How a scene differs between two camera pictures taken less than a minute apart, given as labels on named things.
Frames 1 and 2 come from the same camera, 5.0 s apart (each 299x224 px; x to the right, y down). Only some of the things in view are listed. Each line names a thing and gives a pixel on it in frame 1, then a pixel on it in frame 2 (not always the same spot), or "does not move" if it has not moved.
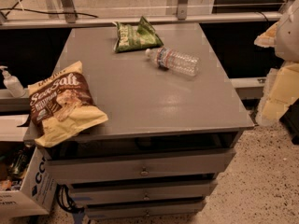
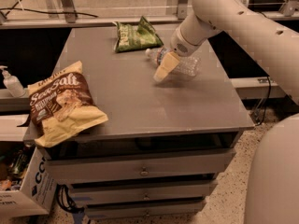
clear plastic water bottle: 169,59 does not move
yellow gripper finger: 268,38 to 169,62
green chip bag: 131,38 does not move
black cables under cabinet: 68,200 does not move
